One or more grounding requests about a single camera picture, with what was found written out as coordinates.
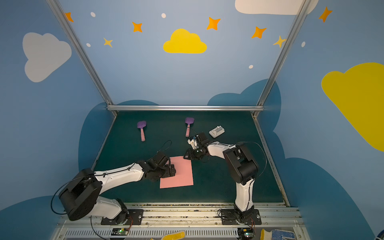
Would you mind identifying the pink square paper sheet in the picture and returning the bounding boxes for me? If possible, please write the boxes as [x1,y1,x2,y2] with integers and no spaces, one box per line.
[160,156,194,189]

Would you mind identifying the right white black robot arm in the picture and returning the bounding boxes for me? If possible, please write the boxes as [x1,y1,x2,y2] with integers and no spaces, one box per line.
[184,133,259,224]

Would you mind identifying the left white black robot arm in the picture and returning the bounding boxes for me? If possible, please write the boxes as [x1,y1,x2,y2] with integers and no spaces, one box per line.
[59,152,177,225]

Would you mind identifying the white small plastic device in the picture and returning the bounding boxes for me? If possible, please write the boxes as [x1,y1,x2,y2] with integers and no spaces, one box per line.
[209,126,225,139]

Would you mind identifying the right purple pink spatula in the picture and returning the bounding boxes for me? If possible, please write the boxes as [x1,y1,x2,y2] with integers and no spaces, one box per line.
[185,117,195,138]

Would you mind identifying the purple pink spatula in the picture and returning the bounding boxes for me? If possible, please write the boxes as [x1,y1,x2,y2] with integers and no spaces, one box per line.
[185,117,195,138]
[137,121,147,142]

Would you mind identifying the left purple pink spatula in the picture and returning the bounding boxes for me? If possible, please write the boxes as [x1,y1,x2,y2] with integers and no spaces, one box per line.
[137,121,147,142]

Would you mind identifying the yellow glove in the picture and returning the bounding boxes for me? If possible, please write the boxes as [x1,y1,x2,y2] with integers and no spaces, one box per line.
[159,231,186,240]

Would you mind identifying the left green circuit board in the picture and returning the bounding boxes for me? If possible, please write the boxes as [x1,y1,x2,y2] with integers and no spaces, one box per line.
[111,228,130,236]

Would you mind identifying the green circuit board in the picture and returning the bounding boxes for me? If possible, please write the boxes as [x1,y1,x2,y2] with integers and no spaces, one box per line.
[111,228,130,236]
[237,228,255,240]

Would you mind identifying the right green circuit board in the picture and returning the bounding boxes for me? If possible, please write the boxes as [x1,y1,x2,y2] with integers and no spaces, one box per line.
[237,228,255,240]

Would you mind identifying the blue white glove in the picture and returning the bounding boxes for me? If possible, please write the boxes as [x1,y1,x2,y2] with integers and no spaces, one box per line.
[260,229,296,240]

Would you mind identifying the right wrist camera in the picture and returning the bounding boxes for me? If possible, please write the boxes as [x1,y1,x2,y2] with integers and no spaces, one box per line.
[188,138,199,150]

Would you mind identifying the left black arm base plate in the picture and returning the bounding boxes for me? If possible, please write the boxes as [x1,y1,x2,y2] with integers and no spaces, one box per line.
[101,209,144,226]

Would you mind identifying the aluminium front rail base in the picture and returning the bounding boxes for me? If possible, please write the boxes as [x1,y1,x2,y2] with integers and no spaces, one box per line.
[51,203,310,240]

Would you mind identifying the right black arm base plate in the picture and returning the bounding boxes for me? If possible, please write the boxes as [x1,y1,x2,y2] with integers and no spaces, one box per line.
[218,209,262,226]

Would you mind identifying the horizontal aluminium frame bar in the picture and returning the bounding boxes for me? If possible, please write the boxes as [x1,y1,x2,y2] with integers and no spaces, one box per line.
[107,105,264,112]

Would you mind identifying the left aluminium frame post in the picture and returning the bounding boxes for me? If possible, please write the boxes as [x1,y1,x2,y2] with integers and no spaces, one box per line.
[47,0,114,106]

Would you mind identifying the aluminium frame post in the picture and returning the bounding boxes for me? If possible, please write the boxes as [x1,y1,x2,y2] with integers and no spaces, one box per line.
[47,0,114,106]
[252,0,313,120]

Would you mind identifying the right aluminium frame post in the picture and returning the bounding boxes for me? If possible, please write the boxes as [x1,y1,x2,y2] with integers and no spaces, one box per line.
[252,0,313,120]

